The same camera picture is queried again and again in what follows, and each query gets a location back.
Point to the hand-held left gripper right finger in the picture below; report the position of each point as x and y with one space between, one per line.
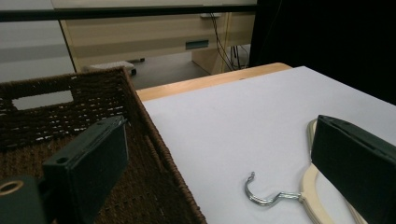
355 168

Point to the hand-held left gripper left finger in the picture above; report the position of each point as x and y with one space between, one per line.
90 161

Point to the beige hanger with metal hook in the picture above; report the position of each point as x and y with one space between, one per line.
311 186

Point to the brown woven basket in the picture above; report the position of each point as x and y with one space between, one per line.
149 186

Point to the grey caster base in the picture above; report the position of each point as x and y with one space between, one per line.
109 66

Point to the white table sheet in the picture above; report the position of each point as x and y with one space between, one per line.
233 124

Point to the black curtain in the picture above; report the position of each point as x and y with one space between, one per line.
327 40

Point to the white cabinet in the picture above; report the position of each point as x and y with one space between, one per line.
28 46

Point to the light wooden desk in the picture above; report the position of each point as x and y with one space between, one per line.
140 34

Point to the black horizontal bar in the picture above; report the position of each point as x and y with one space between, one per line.
124 12

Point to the white power strip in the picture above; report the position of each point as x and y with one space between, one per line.
210 15

